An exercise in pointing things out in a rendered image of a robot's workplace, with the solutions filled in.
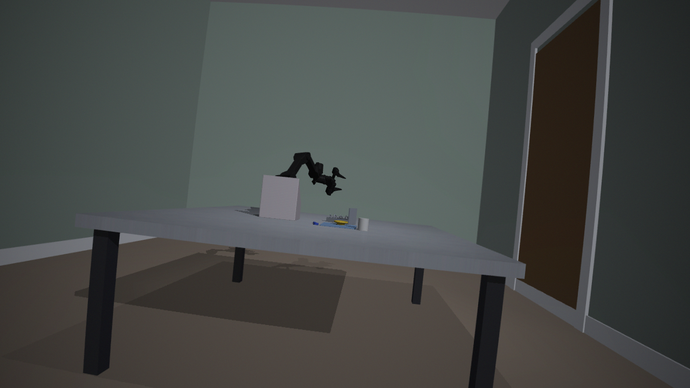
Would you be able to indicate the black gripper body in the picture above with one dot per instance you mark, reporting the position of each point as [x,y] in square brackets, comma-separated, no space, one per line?
[335,173]

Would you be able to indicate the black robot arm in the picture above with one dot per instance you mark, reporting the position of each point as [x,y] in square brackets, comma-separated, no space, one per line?
[315,170]

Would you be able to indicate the grey cylinder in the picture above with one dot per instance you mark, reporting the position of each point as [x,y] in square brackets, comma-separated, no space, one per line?
[363,224]

